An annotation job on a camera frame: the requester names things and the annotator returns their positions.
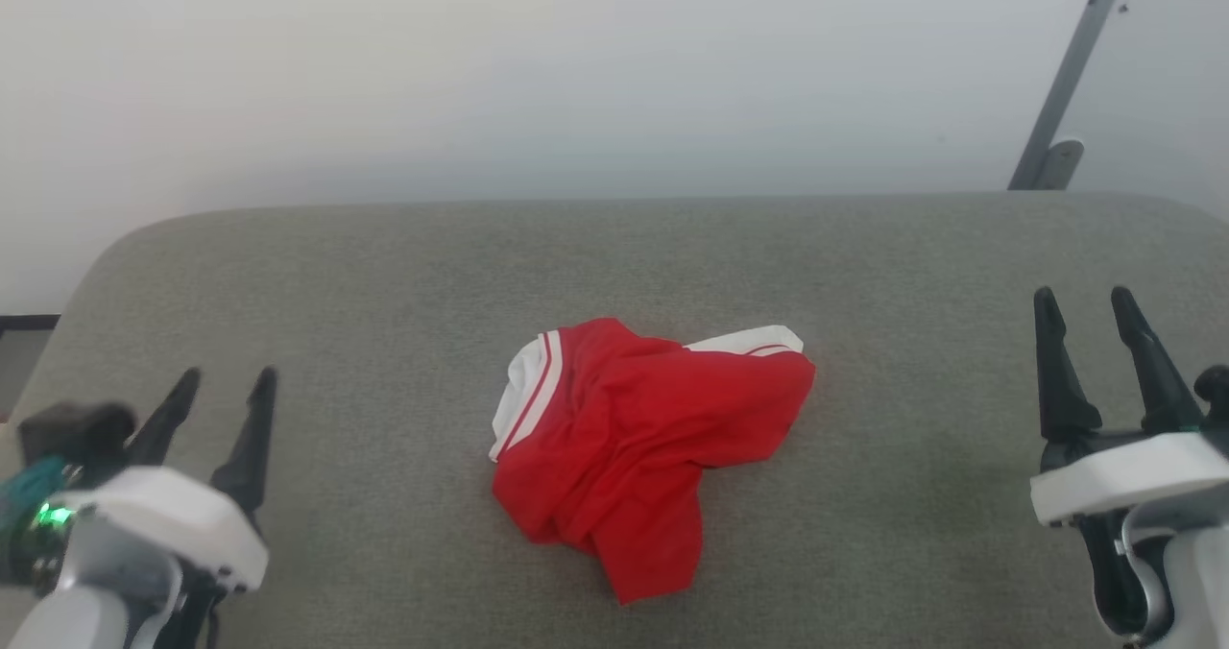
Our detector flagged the red shorts with white trim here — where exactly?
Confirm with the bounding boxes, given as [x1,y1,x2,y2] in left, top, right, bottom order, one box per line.
[489,318,817,606]

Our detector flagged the grey fabric sofa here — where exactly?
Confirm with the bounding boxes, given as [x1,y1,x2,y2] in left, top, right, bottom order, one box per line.
[0,191,1229,649]

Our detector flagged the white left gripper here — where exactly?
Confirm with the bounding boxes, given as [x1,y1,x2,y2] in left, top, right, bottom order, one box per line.
[58,367,278,594]

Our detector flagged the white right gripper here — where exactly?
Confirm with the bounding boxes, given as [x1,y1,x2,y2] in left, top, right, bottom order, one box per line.
[1029,286,1229,527]

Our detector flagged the grey metal pole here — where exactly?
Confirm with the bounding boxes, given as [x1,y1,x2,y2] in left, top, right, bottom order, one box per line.
[1007,0,1136,192]

